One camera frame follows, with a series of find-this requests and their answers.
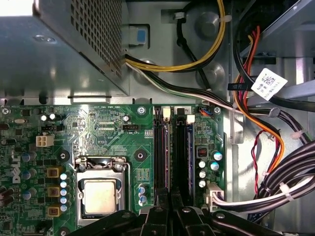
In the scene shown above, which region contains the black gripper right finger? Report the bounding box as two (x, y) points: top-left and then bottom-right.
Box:
(171, 188), (285, 236)

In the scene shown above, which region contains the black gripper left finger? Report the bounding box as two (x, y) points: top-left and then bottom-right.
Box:
(67, 188), (170, 236)

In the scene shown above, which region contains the black RAM slot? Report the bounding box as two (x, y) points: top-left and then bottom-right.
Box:
(186, 114), (196, 209)
(176, 107), (187, 205)
(154, 107), (163, 197)
(161, 106), (172, 197)

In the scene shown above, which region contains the silver CPU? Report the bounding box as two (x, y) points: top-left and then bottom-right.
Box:
(82, 178), (118, 214)

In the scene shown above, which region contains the metal socket cover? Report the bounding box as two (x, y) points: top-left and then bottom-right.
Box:
(75, 157), (127, 228)

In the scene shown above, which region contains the green motherboard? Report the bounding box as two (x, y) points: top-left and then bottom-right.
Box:
(0, 104), (226, 236)

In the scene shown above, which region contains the white power connector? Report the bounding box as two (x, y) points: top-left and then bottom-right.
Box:
(35, 132), (55, 148)

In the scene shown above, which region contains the white barcode tag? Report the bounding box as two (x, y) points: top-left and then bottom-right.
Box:
(251, 68), (288, 101)

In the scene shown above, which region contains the black PC case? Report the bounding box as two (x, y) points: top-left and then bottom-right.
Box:
(0, 0), (315, 236)

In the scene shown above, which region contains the blue tab latch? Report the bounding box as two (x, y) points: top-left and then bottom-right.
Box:
(127, 24), (151, 46)

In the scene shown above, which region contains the grey power supply box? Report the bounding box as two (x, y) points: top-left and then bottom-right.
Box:
(0, 0), (131, 99)

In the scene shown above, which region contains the metal drive cage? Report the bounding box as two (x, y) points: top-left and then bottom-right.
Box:
(240, 0), (315, 99)

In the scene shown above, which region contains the black and white wire bundle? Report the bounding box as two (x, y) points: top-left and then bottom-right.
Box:
(205, 140), (315, 217)

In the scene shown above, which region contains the orange wire bundle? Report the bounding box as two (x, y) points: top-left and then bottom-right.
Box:
(232, 24), (286, 175)

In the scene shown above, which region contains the white green wire bundle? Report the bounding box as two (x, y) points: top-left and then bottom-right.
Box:
(124, 60), (279, 118)

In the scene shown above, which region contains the thick black cable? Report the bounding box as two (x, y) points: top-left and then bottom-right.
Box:
(232, 9), (315, 113)

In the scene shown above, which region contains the thin black cable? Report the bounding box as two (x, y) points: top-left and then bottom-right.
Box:
(176, 11), (212, 90)

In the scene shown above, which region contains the yellow wire bundle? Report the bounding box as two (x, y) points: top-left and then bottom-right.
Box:
(124, 0), (226, 73)

